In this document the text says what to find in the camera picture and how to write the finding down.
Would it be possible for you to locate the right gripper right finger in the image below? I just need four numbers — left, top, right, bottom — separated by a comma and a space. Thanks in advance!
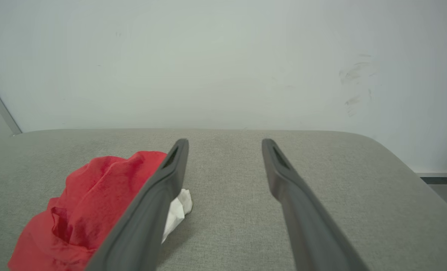
261, 138, 369, 271

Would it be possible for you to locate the grey metal frame strip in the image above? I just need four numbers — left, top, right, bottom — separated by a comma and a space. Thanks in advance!
0, 72, 23, 136

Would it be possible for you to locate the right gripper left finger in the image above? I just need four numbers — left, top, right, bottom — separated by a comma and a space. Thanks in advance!
85, 138, 189, 271

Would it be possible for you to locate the red garment with white trim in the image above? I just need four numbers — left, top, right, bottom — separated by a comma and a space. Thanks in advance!
8, 151, 193, 271

